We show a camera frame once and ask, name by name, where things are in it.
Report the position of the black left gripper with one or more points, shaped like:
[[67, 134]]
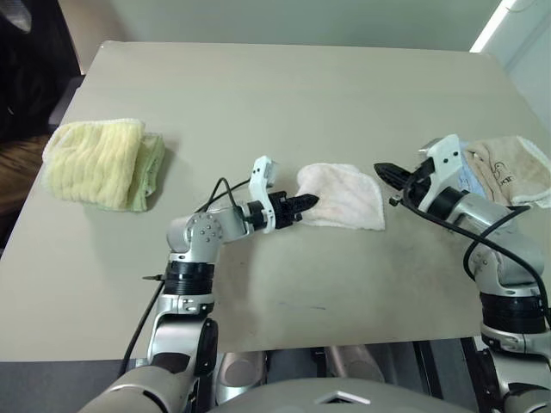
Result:
[[284, 213]]

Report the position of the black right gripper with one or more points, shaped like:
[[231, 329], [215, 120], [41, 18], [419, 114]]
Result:
[[419, 183]]

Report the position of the pale pink towel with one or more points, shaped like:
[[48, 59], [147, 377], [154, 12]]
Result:
[[344, 193]]

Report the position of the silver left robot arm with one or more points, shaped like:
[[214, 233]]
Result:
[[193, 241]]

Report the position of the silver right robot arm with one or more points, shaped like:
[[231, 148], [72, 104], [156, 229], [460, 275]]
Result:
[[495, 223]]

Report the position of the folded beige towel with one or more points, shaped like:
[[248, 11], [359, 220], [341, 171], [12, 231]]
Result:
[[508, 163]]

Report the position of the folded light green towel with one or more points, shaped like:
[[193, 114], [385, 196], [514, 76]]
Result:
[[152, 159]]

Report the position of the folded yellow towel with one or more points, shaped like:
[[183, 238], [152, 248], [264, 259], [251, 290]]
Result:
[[94, 163]]

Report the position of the brown rounded shape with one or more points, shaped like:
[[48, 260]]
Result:
[[239, 376], [353, 361]]

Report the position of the grey robot torso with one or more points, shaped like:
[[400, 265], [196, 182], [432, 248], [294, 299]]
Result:
[[280, 396]]

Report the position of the black chair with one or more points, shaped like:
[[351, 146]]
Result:
[[26, 64]]

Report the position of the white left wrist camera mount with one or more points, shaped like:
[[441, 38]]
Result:
[[258, 180]]

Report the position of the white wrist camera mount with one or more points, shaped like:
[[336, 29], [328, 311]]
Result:
[[258, 180], [447, 172]]

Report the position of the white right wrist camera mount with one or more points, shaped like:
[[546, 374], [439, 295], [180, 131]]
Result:
[[447, 172]]

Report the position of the white window frame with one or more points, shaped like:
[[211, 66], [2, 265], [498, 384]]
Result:
[[499, 21]]

